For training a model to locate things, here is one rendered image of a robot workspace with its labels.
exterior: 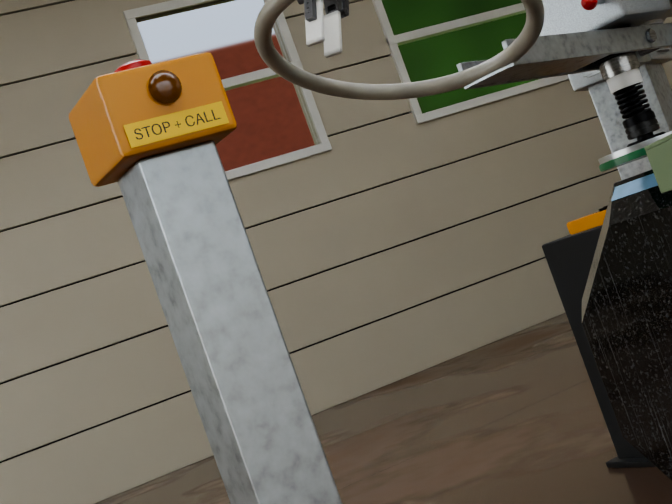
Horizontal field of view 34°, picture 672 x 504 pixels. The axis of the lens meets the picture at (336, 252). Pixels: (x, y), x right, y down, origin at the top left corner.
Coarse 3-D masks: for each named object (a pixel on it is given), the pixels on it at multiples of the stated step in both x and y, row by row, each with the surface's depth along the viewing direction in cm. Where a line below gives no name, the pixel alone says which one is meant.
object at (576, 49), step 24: (504, 48) 199; (552, 48) 208; (576, 48) 213; (600, 48) 219; (624, 48) 225; (648, 48) 232; (504, 72) 203; (528, 72) 212; (552, 72) 222; (576, 72) 232
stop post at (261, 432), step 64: (192, 64) 104; (128, 128) 100; (192, 128) 103; (128, 192) 107; (192, 192) 104; (192, 256) 103; (192, 320) 102; (256, 320) 104; (192, 384) 108; (256, 384) 103; (256, 448) 102; (320, 448) 105
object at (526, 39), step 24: (288, 0) 174; (528, 0) 177; (264, 24) 181; (528, 24) 186; (264, 48) 188; (528, 48) 193; (288, 72) 198; (480, 72) 203; (336, 96) 208; (360, 96) 208; (384, 96) 209; (408, 96) 209
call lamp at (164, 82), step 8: (160, 72) 102; (168, 72) 102; (152, 80) 101; (160, 80) 101; (168, 80) 102; (176, 80) 102; (152, 88) 101; (160, 88) 101; (168, 88) 102; (176, 88) 102; (152, 96) 102; (160, 96) 101; (168, 96) 102; (176, 96) 102
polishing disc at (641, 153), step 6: (660, 132) 230; (648, 138) 229; (630, 144) 232; (636, 150) 224; (642, 150) 223; (624, 156) 226; (630, 156) 225; (636, 156) 224; (642, 156) 227; (606, 162) 230; (612, 162) 228; (618, 162) 227; (624, 162) 226; (600, 168) 234; (606, 168) 231; (612, 168) 240
